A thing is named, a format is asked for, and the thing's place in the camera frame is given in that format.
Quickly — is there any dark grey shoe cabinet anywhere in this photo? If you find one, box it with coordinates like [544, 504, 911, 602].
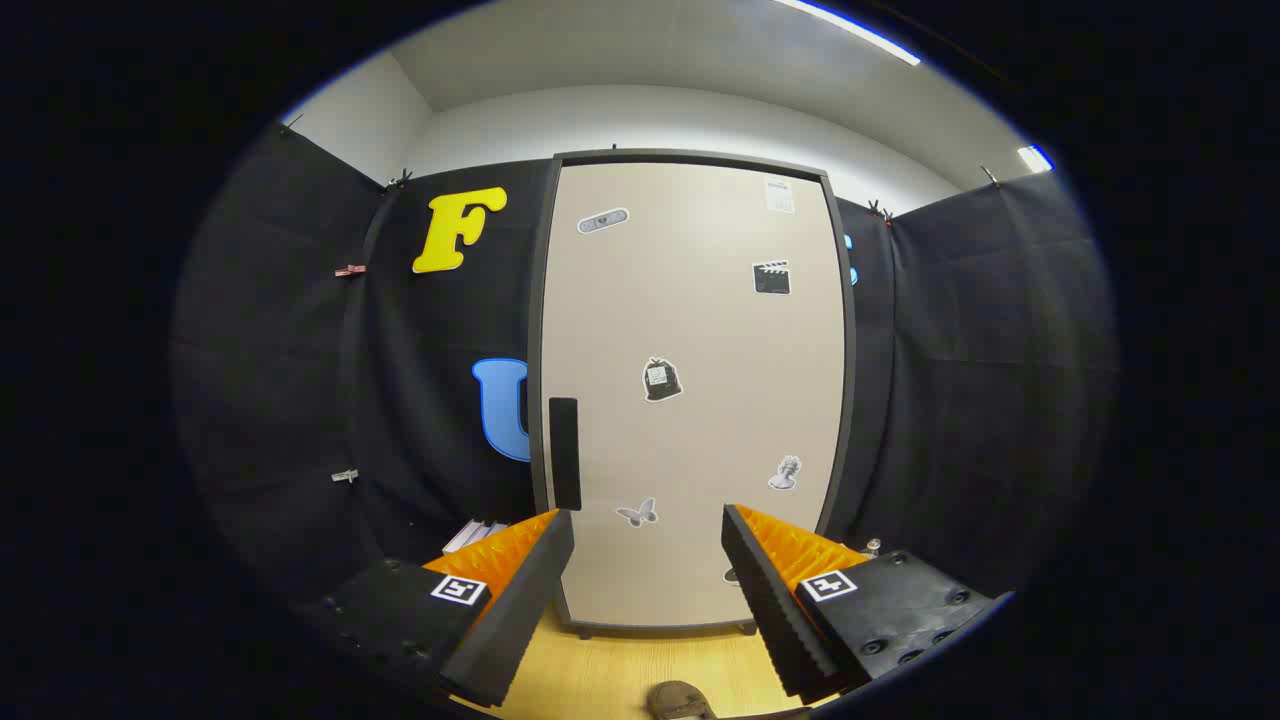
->
[527, 148, 858, 641]

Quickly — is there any brown fuzzy shoe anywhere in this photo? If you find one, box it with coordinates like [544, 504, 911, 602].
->
[645, 680, 716, 720]

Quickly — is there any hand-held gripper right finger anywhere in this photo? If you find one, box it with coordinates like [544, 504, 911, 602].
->
[722, 503, 1011, 704]

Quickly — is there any beige shoe cabinet door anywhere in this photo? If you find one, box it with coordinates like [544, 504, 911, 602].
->
[540, 160, 849, 631]

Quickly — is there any black door handle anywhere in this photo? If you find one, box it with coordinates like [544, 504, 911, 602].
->
[548, 397, 583, 511]

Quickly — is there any long ceiling light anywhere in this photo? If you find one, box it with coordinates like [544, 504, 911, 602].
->
[770, 0, 922, 67]

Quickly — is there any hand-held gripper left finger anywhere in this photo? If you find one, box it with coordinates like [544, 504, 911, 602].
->
[300, 508, 576, 709]

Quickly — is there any black backdrop cloth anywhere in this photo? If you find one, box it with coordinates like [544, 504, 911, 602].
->
[170, 120, 1116, 641]

